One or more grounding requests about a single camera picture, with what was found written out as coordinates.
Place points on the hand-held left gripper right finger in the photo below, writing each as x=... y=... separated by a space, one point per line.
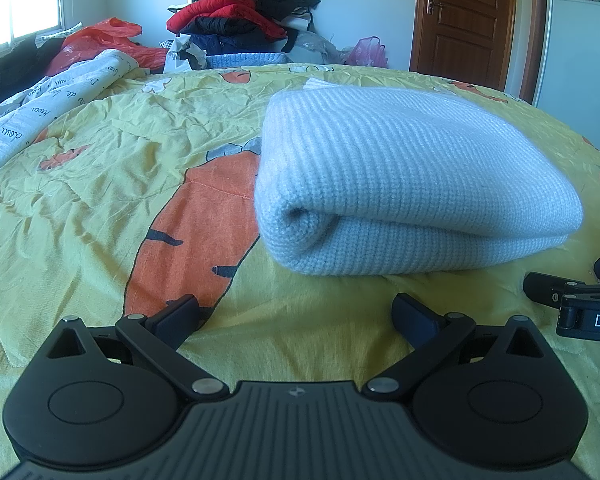
x=412 y=316

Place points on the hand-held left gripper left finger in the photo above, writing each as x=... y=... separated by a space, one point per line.
x=177 y=316

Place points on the white knit sweater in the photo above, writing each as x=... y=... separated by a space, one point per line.
x=405 y=175

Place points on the yellow carrot print bedsheet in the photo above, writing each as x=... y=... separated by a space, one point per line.
x=105 y=185

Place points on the white wardrobe with flower stickers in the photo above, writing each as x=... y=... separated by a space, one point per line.
x=587 y=45

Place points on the white printed quilt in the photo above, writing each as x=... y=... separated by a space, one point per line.
x=55 y=90

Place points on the white plastic bag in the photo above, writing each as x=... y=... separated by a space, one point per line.
x=180 y=57

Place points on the blue knit garment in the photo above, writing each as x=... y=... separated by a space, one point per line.
x=245 y=60

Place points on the pink plastic bag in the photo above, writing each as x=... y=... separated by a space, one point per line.
x=367 y=52

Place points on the navy blue jacket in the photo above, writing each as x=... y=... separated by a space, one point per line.
x=230 y=42

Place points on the brown wooden door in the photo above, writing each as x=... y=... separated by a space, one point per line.
x=465 y=20

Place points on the grey plastic bag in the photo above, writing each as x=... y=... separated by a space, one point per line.
x=317 y=47

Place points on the red plastic bag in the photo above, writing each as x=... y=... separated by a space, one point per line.
x=100 y=40

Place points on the black quilted jacket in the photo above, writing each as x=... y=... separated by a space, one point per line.
x=220 y=24

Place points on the dark cloth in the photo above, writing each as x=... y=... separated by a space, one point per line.
x=10 y=62

